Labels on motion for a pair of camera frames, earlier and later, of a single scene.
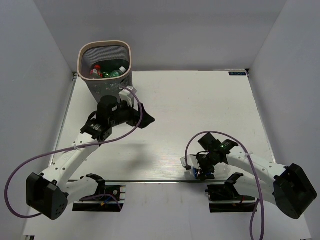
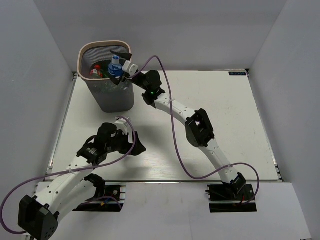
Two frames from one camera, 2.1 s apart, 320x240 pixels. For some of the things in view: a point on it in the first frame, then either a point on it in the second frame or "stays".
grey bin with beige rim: (105, 66) stays
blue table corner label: (237, 73) stays
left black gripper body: (125, 114) to (120, 144)
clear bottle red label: (95, 73) stays
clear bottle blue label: (190, 162) to (115, 68)
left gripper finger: (147, 119) to (138, 147)
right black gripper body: (207, 162) to (139, 81)
